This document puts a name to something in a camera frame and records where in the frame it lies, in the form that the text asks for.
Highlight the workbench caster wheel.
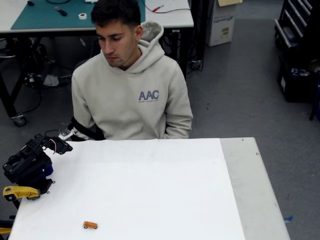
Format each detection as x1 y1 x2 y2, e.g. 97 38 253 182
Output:
12 113 27 127

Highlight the yellow table clamp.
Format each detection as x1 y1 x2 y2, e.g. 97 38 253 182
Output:
0 219 14 236
2 185 41 202

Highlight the man in beige hoodie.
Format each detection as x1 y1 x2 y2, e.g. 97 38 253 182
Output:
71 0 194 141

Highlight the large white paper sheet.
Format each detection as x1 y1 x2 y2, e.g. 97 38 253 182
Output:
8 137 247 240

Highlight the green cutting mat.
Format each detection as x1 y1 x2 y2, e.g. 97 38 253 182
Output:
10 0 146 30

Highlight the black utility knife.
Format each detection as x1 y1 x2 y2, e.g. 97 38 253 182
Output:
53 6 68 17

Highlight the white cardboard box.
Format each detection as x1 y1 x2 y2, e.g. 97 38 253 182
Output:
205 0 243 48

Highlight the black storage crate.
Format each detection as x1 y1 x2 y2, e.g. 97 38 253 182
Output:
276 53 320 103

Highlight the black drawer tool cabinet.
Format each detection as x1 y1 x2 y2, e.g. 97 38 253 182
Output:
274 0 320 50

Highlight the black camera cable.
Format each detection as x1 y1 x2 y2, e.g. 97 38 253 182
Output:
44 129 63 138

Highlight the small white camera module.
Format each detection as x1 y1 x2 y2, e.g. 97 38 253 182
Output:
57 127 74 140

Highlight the white workbench with black frame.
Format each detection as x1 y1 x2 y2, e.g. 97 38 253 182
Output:
0 0 195 127

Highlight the black cable with red connector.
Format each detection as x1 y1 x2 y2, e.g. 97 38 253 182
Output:
141 0 191 14

